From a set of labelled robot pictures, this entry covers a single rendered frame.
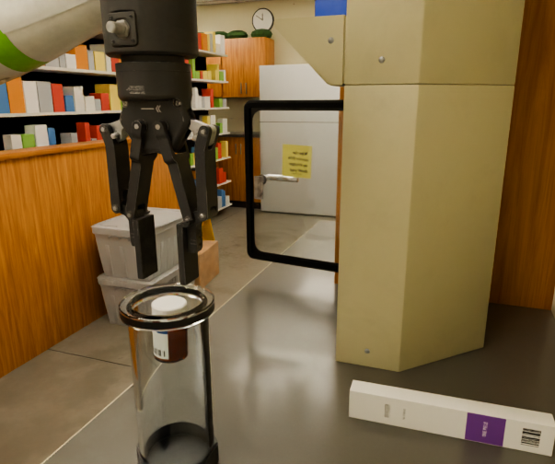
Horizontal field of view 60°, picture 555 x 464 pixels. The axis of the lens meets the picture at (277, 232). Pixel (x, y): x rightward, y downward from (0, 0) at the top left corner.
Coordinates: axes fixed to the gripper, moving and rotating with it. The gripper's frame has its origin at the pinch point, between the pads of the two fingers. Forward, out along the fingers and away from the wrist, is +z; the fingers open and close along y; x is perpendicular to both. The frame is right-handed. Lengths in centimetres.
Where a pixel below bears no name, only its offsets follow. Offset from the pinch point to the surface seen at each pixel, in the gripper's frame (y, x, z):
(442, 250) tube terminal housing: 29.1, 36.3, 7.9
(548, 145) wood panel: 47, 68, -7
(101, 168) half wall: -183, 207, 27
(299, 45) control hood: 5.7, 31.1, -24.4
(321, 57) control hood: 9.2, 31.1, -22.5
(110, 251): -163, 184, 74
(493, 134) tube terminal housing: 35, 43, -11
